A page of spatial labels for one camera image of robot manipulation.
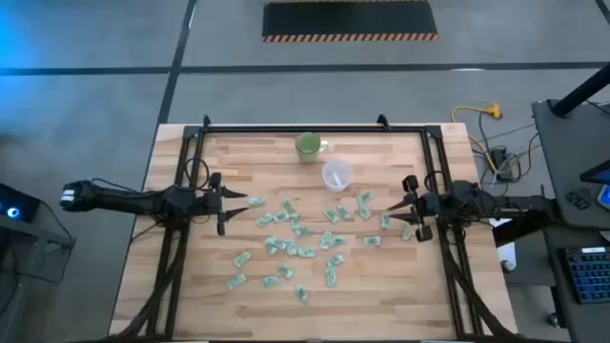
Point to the green ceramic mug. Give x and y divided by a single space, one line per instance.
308 145

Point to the black caster wheel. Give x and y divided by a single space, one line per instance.
553 319

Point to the black monitor pole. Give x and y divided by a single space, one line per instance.
579 90

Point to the small black controller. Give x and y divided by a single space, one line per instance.
577 200

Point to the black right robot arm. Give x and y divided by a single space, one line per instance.
476 197

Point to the black power strip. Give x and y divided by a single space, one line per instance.
499 157

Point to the black desk monitor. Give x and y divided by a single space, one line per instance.
601 176

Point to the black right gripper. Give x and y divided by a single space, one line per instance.
424 206

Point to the black computer with blue light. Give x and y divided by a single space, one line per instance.
24 205

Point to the black mesh stand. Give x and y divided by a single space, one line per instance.
28 257

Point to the clear plastic cup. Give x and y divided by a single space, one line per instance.
329 181

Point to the white desk leg base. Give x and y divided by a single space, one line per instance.
507 252

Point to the black backlit keyboard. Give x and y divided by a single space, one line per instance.
591 274

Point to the black aluminium table frame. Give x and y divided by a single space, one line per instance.
286 128

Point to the white paper packet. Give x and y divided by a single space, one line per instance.
337 179

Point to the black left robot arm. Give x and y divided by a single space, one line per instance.
124 200

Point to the black desk leg beam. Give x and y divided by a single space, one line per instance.
524 228

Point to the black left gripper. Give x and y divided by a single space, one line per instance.
217 202

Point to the grey desk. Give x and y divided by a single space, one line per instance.
572 143

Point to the black hazard-striped floor mat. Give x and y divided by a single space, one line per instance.
348 19

